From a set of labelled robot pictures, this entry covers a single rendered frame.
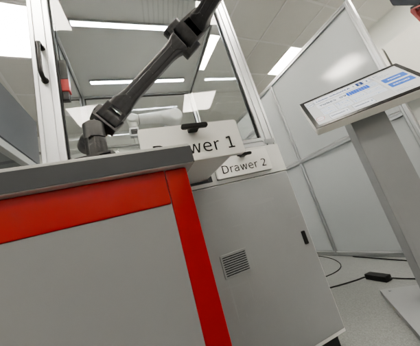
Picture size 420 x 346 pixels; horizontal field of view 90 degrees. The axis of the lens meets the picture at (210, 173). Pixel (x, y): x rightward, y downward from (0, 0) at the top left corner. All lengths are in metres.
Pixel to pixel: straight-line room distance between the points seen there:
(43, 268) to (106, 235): 0.06
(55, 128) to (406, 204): 1.58
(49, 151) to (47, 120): 0.13
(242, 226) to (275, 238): 0.16
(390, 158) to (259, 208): 0.72
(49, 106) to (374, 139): 1.50
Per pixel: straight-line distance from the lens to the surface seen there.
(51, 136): 1.01
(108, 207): 0.27
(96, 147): 0.66
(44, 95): 1.11
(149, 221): 0.27
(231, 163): 0.97
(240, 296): 0.96
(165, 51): 0.80
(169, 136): 0.59
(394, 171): 1.38
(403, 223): 1.38
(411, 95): 1.38
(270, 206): 1.03
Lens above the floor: 0.65
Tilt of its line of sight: 13 degrees up
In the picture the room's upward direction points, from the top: 16 degrees counter-clockwise
